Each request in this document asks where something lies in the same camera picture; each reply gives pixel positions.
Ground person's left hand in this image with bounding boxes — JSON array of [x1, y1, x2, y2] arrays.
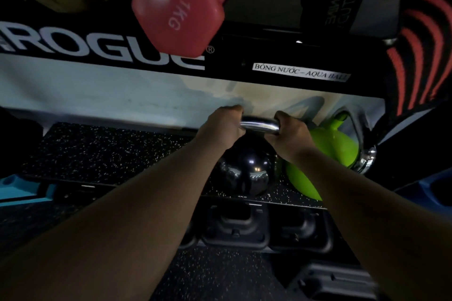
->
[[196, 105, 246, 152]]

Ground person's right hand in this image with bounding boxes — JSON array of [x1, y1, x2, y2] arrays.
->
[[264, 111, 317, 164]]

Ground black kettlebell with chrome handle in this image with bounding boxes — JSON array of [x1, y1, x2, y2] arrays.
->
[[216, 116, 281, 198]]

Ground person's right forearm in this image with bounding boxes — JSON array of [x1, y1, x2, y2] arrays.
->
[[288, 147, 452, 301]]

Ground person's left forearm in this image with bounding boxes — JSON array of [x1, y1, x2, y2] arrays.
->
[[0, 135, 224, 301]]

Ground white label strip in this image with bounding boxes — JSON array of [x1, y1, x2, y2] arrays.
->
[[252, 63, 351, 83]]

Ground black weight block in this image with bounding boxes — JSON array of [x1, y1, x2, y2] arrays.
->
[[287, 263, 380, 301], [201, 198, 270, 250], [270, 206, 334, 253]]

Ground pink hexagonal dumbbell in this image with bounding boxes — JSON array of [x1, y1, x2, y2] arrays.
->
[[131, 0, 232, 59]]

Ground black speckled rubber shelf mat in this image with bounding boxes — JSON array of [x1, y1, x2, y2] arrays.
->
[[19, 122, 323, 210]]

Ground black metal storage rack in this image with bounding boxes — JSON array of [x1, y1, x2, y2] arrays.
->
[[0, 0, 452, 98]]

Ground blue plastic object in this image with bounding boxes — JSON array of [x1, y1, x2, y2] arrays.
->
[[395, 168, 452, 218]]

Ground teal plastic object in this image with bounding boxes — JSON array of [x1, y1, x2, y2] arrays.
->
[[0, 174, 57, 208]]

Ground green kettlebell with chrome handle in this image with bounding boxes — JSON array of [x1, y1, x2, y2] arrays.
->
[[285, 106, 377, 202]]

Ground black and red striped strap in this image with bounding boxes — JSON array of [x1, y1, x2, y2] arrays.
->
[[371, 0, 452, 146]]

